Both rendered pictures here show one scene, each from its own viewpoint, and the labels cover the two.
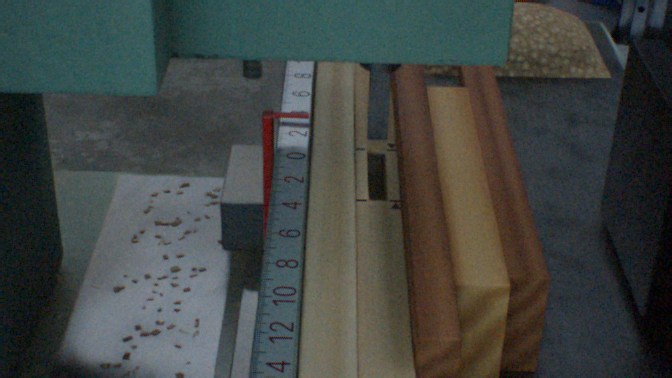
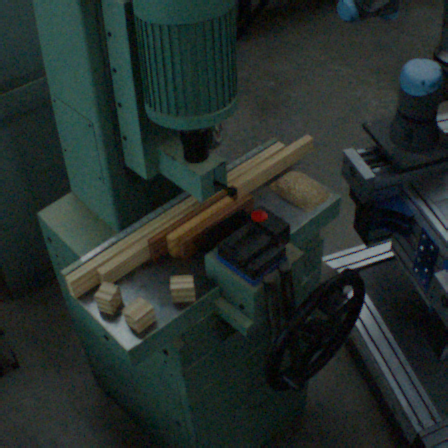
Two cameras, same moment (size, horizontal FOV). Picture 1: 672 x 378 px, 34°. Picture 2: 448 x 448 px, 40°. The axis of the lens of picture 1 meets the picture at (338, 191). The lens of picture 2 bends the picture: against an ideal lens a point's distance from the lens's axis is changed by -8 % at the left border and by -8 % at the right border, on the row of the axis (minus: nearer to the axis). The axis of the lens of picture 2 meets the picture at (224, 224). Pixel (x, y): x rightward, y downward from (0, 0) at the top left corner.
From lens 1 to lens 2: 111 cm
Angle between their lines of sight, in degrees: 41
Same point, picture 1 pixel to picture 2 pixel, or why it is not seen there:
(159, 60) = (147, 175)
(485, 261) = (175, 235)
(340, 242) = (163, 219)
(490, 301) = (170, 241)
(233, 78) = not seen: outside the picture
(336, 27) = (179, 181)
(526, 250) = (187, 237)
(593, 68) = (308, 208)
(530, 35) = (297, 192)
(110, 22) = (140, 166)
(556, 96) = (287, 211)
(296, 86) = not seen: hidden behind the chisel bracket
